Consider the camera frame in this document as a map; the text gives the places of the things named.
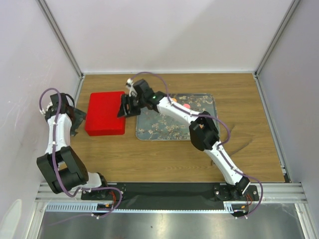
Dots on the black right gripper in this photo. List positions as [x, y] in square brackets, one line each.
[126, 99]

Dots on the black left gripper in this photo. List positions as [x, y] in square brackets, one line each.
[79, 116]

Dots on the red box lid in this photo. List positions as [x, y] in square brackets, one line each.
[101, 118]

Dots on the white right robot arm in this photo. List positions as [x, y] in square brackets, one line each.
[204, 134]

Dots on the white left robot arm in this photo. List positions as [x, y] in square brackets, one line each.
[60, 166]

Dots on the floral metal serving tray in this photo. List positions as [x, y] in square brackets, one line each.
[154, 126]

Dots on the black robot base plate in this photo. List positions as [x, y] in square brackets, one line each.
[180, 196]

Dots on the white cable duct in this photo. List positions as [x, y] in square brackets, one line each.
[227, 207]

